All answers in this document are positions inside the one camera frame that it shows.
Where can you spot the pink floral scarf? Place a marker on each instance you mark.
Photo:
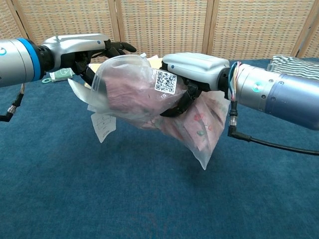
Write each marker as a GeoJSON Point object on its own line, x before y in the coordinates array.
{"type": "Point", "coordinates": [134, 97]}

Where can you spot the woven bamboo folding screen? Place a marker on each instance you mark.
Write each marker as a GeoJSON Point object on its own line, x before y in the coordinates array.
{"type": "Point", "coordinates": [164, 25]}

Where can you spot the clear plastic zip bag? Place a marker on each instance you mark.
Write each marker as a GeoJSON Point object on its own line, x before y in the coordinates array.
{"type": "Point", "coordinates": [119, 69]}

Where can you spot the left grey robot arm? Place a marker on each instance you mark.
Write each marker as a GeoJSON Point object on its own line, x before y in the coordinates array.
{"type": "Point", "coordinates": [17, 62]}

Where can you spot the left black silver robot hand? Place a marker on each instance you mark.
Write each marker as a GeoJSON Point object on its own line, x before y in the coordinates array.
{"type": "Point", "coordinates": [72, 46]}

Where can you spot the tan spiral notebook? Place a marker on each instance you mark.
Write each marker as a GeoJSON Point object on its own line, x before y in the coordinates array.
{"type": "Point", "coordinates": [155, 62]}

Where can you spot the white paper hang tag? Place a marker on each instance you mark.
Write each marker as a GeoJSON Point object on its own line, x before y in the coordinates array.
{"type": "Point", "coordinates": [103, 125]}

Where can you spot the striped garment in clear bag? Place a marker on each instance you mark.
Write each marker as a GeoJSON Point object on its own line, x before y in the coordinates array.
{"type": "Point", "coordinates": [294, 66]}

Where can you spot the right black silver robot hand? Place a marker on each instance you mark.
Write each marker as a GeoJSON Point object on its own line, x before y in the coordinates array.
{"type": "Point", "coordinates": [197, 68]}

